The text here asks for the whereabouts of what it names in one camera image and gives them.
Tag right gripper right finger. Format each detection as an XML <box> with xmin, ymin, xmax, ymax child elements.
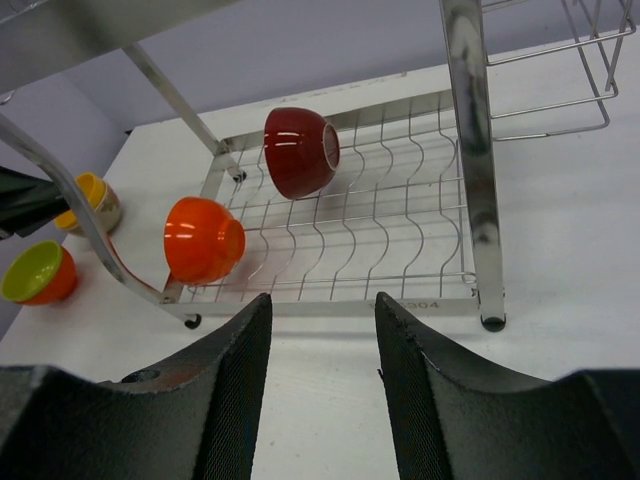
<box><xmin>375</xmin><ymin>293</ymin><xmax>639</xmax><ymax>479</ymax></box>

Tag wire cutlery basket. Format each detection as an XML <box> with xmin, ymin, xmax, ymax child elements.
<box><xmin>483</xmin><ymin>1</ymin><xmax>639</xmax><ymax>142</ymax></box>

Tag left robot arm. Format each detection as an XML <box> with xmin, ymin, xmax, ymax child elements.
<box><xmin>1</xmin><ymin>167</ymin><xmax>69</xmax><ymax>240</ymax></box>

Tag lime green bowl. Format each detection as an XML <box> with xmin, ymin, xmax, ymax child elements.
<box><xmin>1</xmin><ymin>240</ymin><xmax>63</xmax><ymax>305</ymax></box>

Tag yellow bowl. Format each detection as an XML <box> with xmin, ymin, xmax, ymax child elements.
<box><xmin>53</xmin><ymin>172</ymin><xmax>109</xmax><ymax>232</ymax></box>

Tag orange bowl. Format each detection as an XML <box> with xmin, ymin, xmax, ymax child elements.
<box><xmin>164</xmin><ymin>196</ymin><xmax>246</xmax><ymax>286</ymax></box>
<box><xmin>2</xmin><ymin>241</ymin><xmax>78</xmax><ymax>306</ymax></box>

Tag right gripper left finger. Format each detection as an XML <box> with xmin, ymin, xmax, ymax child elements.
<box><xmin>1</xmin><ymin>293</ymin><xmax>273</xmax><ymax>479</ymax></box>

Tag dark red bowl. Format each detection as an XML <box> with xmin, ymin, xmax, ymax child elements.
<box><xmin>264</xmin><ymin>107</ymin><xmax>340</xmax><ymax>200</ymax></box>

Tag white floral bowl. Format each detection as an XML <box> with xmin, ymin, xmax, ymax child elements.
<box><xmin>54</xmin><ymin>173</ymin><xmax>122</xmax><ymax>237</ymax></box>

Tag steel two-tier dish rack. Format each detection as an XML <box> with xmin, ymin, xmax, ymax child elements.
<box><xmin>1</xmin><ymin>1</ymin><xmax>506</xmax><ymax>332</ymax></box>

